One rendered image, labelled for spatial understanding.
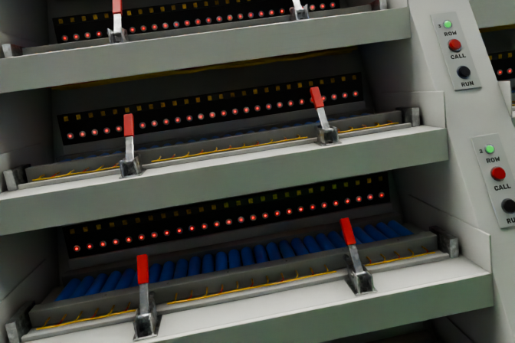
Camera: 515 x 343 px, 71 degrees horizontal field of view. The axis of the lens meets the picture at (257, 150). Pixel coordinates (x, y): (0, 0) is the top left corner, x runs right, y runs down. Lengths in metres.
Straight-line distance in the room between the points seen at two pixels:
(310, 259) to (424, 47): 0.34
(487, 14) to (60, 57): 0.62
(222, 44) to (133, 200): 0.25
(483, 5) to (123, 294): 0.66
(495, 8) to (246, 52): 0.39
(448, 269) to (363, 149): 0.19
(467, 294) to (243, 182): 0.31
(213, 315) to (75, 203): 0.22
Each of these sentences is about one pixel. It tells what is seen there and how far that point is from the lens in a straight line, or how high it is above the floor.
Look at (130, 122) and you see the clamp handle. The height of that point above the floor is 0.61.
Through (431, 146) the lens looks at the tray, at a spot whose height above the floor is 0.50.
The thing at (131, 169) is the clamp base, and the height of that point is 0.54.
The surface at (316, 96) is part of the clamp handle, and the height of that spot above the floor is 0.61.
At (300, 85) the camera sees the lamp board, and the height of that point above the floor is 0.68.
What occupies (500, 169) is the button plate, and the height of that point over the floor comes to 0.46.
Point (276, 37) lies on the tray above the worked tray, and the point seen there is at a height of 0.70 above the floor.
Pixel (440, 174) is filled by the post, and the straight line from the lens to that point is 0.59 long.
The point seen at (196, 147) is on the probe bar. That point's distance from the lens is 0.54.
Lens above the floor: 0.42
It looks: 14 degrees up
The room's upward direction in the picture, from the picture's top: 10 degrees counter-clockwise
